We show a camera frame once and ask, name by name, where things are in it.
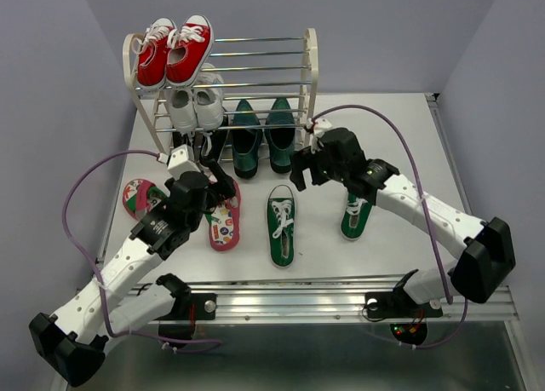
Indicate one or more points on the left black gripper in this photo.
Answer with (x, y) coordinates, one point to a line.
(224, 189)

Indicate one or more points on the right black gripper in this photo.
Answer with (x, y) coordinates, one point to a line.
(301, 161)

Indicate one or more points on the pink patterned sandal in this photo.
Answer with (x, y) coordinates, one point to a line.
(140, 196)
(224, 228)

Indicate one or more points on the dark green loafer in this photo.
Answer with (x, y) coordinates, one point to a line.
(246, 142)
(280, 138)

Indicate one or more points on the green canvas sneaker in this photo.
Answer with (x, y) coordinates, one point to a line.
(356, 214)
(280, 215)

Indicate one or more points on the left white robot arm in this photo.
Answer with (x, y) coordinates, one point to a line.
(76, 338)

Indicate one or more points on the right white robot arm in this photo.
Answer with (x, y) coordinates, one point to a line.
(483, 250)

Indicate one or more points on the cream metal shoe rack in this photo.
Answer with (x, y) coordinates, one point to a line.
(256, 71)

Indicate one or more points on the right black canvas sneaker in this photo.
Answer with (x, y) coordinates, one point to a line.
(212, 146)

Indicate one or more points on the black canvas sneaker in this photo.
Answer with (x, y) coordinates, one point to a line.
(212, 146)
(188, 139)

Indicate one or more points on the left black canvas sneaker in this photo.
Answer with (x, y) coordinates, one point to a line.
(188, 139)

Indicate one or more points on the left white sneaker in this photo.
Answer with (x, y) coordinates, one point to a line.
(182, 112)

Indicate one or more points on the white sneaker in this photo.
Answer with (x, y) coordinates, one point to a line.
(208, 99)
(182, 112)

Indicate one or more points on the right white sneaker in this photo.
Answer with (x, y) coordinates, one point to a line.
(208, 99)

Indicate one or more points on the left red canvas sneaker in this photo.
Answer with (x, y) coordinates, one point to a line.
(152, 52)

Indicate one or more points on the red canvas sneaker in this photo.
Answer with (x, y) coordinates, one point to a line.
(152, 52)
(188, 48)

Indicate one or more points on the right red canvas sneaker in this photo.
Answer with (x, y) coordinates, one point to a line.
(188, 48)

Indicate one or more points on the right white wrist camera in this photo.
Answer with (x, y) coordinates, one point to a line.
(318, 128)

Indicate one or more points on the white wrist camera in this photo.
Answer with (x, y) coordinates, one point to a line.
(318, 128)
(181, 160)

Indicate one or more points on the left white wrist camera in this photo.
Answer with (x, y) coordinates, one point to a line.
(181, 160)

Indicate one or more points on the aluminium mounting rail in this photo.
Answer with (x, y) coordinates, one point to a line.
(327, 301)

